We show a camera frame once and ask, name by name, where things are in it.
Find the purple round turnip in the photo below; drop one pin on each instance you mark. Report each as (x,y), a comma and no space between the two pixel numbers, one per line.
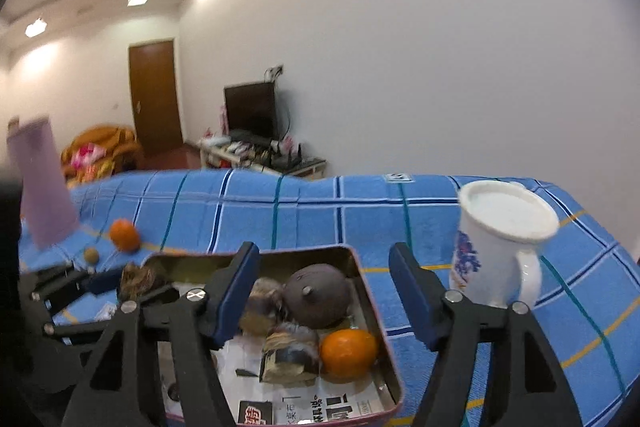
(317,296)

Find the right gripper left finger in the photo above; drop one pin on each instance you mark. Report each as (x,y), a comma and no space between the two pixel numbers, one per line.
(121,384)

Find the white floral mug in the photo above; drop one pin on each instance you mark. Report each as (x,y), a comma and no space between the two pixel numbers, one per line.
(496,256)

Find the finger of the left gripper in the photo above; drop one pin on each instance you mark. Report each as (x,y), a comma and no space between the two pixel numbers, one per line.
(89,282)
(39,285)

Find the pink electric kettle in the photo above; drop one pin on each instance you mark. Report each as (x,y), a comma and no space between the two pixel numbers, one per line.
(46,204)

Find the orange tangerine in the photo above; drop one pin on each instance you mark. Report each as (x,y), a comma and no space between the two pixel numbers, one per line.
(348,354)
(125,236)

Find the black television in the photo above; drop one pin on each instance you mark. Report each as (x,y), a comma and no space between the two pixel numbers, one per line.
(251,107)

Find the wrinkled passion fruit back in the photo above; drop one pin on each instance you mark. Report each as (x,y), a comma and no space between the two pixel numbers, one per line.
(137,281)

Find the pink floral cushion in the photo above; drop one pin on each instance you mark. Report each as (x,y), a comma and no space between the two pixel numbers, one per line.
(86,155)

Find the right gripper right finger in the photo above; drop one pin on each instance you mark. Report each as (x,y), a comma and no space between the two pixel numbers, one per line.
(526,384)

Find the blue checkered tablecloth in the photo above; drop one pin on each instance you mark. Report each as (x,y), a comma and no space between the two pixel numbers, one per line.
(589,301)

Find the brown wooden door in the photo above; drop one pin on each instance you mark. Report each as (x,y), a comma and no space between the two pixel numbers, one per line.
(154,99)

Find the cut purple yam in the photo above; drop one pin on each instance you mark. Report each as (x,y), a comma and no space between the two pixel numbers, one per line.
(290,355)
(264,309)

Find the pink metal tin box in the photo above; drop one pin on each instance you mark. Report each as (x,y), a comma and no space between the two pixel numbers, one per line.
(368,401)

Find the white tv stand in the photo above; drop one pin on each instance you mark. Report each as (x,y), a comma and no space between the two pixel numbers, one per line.
(222,153)

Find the brown leather sofa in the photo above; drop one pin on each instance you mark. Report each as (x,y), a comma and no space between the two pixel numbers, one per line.
(124,152)

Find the small longan back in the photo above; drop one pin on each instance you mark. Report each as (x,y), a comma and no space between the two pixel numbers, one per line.
(91,256)

